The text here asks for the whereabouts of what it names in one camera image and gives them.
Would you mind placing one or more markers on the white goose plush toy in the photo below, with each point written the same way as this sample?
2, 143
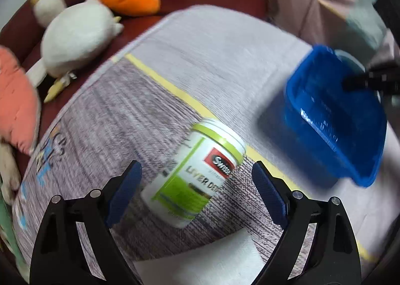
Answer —
78, 38

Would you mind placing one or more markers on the white green supplement bottle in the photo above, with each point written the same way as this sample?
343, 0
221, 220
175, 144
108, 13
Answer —
193, 175

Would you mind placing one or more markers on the blue plastic container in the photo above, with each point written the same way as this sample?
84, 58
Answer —
331, 113

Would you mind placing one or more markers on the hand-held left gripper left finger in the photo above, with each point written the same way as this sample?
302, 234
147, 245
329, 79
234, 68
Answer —
123, 192

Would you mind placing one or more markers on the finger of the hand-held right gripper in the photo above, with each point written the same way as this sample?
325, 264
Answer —
372, 83

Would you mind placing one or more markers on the light green cloth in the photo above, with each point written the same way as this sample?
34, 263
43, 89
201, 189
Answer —
11, 235

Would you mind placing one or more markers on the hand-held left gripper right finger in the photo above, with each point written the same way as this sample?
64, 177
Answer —
268, 194

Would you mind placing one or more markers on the beige plush toy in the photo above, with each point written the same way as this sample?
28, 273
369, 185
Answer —
7, 172

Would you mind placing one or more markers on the grey woven tablecloth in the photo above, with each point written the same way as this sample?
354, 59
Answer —
203, 63

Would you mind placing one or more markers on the pink plush toy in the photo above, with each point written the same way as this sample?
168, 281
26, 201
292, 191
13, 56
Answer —
15, 100

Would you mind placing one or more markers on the white paper sheet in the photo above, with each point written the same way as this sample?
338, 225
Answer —
203, 263

